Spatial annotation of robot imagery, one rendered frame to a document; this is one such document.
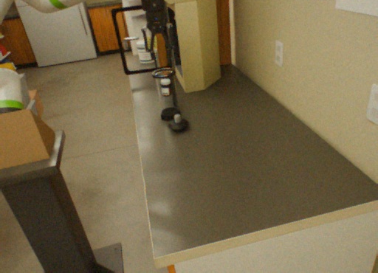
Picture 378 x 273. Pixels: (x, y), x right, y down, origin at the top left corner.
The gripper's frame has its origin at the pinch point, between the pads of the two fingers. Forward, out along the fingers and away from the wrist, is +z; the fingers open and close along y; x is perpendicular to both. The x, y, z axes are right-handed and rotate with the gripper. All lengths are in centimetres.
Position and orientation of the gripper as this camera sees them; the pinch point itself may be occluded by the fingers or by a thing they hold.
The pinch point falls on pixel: (162, 59)
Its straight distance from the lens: 138.5
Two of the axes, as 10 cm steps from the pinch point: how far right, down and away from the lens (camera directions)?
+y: -9.7, 2.0, -1.4
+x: 2.2, 4.7, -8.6
